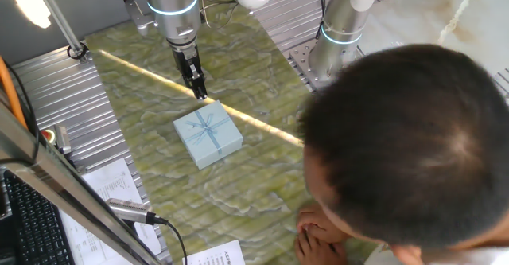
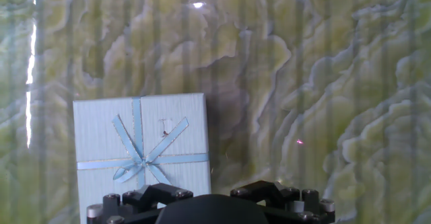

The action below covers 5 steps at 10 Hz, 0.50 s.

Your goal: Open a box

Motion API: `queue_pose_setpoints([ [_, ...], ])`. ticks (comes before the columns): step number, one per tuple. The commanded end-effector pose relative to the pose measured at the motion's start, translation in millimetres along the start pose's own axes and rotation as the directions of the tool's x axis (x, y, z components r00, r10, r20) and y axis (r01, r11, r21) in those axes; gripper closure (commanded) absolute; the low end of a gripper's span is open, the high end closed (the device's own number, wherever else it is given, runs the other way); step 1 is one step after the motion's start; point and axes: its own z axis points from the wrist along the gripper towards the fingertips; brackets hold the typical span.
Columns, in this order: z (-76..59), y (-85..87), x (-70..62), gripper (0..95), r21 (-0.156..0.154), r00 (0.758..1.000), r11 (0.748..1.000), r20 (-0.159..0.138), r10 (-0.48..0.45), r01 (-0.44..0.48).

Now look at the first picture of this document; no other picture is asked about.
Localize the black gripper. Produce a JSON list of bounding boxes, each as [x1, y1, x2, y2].
[[171, 45, 209, 101]]

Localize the light blue gift box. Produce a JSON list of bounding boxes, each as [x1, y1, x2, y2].
[[173, 99, 244, 171]]

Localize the person right hand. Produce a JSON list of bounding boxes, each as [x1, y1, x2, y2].
[[296, 204, 350, 244]]

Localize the person left hand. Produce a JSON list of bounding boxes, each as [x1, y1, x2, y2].
[[293, 230, 348, 265]]

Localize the green marble pattern mat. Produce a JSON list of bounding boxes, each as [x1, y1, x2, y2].
[[84, 2, 379, 265]]

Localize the large printed paper sheet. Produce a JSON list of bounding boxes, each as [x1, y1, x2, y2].
[[58, 157, 163, 265]]

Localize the red emergency stop button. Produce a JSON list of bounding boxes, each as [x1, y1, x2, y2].
[[41, 124, 73, 155]]

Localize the slanted silver metal pole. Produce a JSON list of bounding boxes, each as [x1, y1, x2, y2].
[[30, 0, 89, 61]]

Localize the small printed paper sheet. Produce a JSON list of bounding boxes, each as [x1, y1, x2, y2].
[[182, 239, 247, 265]]

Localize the orange pole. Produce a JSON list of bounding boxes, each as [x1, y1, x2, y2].
[[0, 56, 29, 131]]

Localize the black keyboard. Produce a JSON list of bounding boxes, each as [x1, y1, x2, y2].
[[2, 170, 76, 265]]

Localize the person head dark hair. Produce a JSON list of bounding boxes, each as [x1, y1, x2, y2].
[[297, 43, 509, 264]]

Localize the thin black wrist cables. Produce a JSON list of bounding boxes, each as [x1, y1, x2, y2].
[[197, 0, 240, 30]]

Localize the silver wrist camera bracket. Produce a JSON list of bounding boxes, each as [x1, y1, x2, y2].
[[123, 0, 157, 37]]

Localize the black ring at pole foot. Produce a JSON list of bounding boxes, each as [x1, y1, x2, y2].
[[65, 41, 90, 61]]

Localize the silver exterior camera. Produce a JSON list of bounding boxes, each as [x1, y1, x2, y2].
[[104, 197, 158, 226]]

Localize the black camera cable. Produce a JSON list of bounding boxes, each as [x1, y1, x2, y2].
[[153, 216, 188, 265]]

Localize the black cable along arm base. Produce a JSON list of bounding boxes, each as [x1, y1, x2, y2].
[[315, 0, 328, 41]]

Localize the aluminium frame beam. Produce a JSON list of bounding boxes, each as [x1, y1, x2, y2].
[[0, 97, 165, 265]]

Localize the white rope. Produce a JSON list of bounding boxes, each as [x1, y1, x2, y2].
[[437, 0, 488, 45]]

